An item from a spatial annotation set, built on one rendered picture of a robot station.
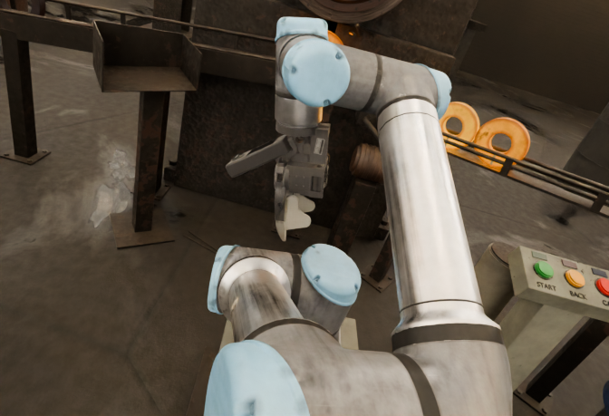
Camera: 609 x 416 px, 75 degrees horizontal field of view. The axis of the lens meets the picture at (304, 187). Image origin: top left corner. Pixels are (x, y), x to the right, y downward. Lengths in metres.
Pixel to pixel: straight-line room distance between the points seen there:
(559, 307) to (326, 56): 0.81
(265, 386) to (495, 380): 0.18
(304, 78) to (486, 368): 0.33
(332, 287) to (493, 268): 0.60
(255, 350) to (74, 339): 1.04
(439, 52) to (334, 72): 1.16
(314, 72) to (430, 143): 0.15
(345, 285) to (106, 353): 0.78
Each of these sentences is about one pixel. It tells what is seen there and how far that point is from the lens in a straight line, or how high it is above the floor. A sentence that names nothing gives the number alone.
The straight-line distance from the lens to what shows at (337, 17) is 1.43.
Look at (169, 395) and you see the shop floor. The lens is 1.21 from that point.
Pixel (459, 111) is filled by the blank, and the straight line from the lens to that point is 1.37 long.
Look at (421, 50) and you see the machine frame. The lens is 1.57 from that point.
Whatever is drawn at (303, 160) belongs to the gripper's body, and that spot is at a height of 0.76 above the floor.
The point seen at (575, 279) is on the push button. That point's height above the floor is 0.61.
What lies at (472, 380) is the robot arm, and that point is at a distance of 0.35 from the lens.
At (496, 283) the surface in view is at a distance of 1.19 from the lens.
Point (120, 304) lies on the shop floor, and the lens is 1.38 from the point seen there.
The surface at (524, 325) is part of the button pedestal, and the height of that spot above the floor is 0.46.
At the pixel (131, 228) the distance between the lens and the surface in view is 1.63.
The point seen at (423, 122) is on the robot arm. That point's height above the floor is 0.92.
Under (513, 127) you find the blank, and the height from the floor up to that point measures 0.78.
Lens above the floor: 1.05
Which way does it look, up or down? 30 degrees down
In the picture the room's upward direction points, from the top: 18 degrees clockwise
